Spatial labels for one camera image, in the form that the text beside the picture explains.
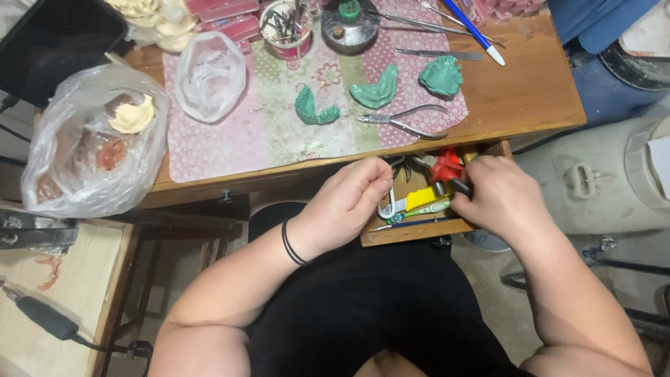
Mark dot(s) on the open wooden drawer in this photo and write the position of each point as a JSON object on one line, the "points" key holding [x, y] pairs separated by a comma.
{"points": [[413, 235]]}

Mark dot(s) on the stack of pink boxes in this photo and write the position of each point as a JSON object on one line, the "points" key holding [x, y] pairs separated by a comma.
{"points": [[227, 18]]}

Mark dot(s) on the large bag of dental casts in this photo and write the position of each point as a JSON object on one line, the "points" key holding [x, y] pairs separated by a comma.
{"points": [[83, 152]]}

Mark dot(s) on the white bucket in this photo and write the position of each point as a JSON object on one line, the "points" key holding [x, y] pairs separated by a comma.
{"points": [[649, 167]]}

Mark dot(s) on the metal burner with green cap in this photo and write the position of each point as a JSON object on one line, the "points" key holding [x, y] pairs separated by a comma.
{"points": [[349, 26]]}

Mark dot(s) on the person's left fingers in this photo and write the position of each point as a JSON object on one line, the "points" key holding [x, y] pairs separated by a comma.
{"points": [[374, 180]]}

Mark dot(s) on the small clear plastic bag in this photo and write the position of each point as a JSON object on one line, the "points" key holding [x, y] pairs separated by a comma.
{"points": [[209, 76]]}

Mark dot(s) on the flat green dental impression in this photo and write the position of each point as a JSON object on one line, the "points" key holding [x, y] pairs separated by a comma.
{"points": [[378, 90]]}

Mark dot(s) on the wooden desk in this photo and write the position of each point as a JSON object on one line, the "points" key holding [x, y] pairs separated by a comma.
{"points": [[523, 94]]}

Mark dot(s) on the black drawer knob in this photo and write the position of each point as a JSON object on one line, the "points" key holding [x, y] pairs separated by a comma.
{"points": [[441, 242]]}

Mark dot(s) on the pink floral placemat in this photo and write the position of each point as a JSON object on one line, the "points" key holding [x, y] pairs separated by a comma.
{"points": [[272, 131]]}

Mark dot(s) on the heap of pink packets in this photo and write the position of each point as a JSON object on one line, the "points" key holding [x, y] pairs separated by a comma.
{"points": [[497, 8]]}

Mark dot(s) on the person's left hand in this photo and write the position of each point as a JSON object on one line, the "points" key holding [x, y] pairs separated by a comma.
{"points": [[335, 209]]}

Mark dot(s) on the person's right hand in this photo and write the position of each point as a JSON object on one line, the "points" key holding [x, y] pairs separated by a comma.
{"points": [[505, 201]]}

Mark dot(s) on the round green dental impression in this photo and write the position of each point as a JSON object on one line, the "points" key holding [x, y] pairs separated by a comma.
{"points": [[442, 77]]}

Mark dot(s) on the white and green toothbrush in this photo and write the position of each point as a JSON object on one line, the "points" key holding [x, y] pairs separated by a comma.
{"points": [[418, 212]]}

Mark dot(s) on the white clip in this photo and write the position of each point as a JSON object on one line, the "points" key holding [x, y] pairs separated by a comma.
{"points": [[387, 209]]}

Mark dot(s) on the curved green dental impression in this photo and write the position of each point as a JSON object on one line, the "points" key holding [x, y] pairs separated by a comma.
{"points": [[311, 110]]}

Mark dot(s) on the pink wax denture piece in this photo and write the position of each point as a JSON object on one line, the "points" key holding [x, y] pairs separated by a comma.
{"points": [[50, 272]]}

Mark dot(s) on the heap of cream dental casts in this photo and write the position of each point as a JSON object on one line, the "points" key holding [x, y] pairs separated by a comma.
{"points": [[152, 21]]}

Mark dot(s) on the silver pliers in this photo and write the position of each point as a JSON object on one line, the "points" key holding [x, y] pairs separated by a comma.
{"points": [[405, 123]]}

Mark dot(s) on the person's black clothing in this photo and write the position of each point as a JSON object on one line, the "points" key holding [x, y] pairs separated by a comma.
{"points": [[377, 309]]}

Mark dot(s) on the long metal instrument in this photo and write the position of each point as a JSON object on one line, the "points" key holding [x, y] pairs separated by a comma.
{"points": [[418, 22]]}

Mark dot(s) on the black desk knob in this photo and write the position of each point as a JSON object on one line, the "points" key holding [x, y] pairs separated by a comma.
{"points": [[226, 197]]}

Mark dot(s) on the person's right fingers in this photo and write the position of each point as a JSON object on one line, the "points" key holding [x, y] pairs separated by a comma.
{"points": [[473, 201]]}

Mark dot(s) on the black tray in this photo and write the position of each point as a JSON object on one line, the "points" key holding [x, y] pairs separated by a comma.
{"points": [[52, 47]]}

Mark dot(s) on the blue barrel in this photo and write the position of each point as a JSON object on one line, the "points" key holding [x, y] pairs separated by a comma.
{"points": [[607, 57]]}

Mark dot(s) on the grey shoe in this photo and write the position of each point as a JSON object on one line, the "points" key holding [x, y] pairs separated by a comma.
{"points": [[487, 242]]}

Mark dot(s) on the thin blue brush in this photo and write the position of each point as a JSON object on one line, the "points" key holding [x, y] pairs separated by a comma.
{"points": [[413, 223]]}

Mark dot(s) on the grey metal device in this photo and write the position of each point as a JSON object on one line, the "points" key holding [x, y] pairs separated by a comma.
{"points": [[31, 230]]}

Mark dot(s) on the metal wax knife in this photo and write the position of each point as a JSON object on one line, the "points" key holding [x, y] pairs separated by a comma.
{"points": [[439, 54]]}

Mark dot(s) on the cup of dental burs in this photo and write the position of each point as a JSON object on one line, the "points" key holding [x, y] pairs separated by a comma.
{"points": [[287, 31]]}

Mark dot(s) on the white plaster mould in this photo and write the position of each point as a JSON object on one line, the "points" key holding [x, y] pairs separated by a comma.
{"points": [[581, 180]]}

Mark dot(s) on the blue and white pen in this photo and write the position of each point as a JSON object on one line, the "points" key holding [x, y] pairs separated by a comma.
{"points": [[473, 31]]}

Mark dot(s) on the black chair base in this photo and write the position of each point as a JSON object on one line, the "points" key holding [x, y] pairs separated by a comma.
{"points": [[591, 282]]}

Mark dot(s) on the wooden side table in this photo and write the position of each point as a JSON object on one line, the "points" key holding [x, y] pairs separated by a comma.
{"points": [[57, 298]]}

